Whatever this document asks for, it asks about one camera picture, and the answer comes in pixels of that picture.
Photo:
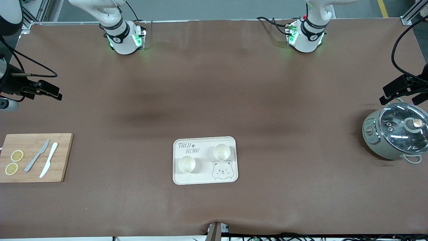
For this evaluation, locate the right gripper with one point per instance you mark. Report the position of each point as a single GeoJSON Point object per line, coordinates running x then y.
{"type": "Point", "coordinates": [14, 85]}

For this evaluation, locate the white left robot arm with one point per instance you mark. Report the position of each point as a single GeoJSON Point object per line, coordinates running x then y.
{"type": "Point", "coordinates": [306, 42]}

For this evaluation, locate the grey plastic knife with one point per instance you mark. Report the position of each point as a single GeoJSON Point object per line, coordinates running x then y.
{"type": "Point", "coordinates": [36, 156]}

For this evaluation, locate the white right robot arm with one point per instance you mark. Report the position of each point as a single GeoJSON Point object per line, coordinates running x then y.
{"type": "Point", "coordinates": [122, 40]}

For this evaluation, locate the white plastic knife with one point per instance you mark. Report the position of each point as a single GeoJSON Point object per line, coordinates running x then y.
{"type": "Point", "coordinates": [49, 159]}

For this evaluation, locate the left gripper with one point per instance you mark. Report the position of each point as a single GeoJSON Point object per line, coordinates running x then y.
{"type": "Point", "coordinates": [408, 82]}

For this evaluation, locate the aluminium frame profile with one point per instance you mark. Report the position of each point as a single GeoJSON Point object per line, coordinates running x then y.
{"type": "Point", "coordinates": [413, 11]}
{"type": "Point", "coordinates": [33, 13]}

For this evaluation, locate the grey-green electric pot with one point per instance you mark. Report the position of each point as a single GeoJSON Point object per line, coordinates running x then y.
{"type": "Point", "coordinates": [372, 140]}

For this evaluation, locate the lemon slice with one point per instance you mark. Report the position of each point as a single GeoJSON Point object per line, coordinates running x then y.
{"type": "Point", "coordinates": [11, 168]}
{"type": "Point", "coordinates": [17, 155]}

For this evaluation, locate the beige bear print tray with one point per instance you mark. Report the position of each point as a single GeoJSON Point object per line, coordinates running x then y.
{"type": "Point", "coordinates": [204, 177]}

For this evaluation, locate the glass pot lid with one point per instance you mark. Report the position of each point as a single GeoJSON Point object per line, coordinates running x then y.
{"type": "Point", "coordinates": [401, 130]}

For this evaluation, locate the brown table mat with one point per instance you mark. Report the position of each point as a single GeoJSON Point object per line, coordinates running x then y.
{"type": "Point", "coordinates": [214, 100]}

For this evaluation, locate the wooden cutting board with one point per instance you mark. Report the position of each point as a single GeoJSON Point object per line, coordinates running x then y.
{"type": "Point", "coordinates": [63, 157]}

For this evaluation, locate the white IKEA cup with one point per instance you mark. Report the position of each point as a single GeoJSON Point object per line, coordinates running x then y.
{"type": "Point", "coordinates": [187, 164]}
{"type": "Point", "coordinates": [221, 152]}

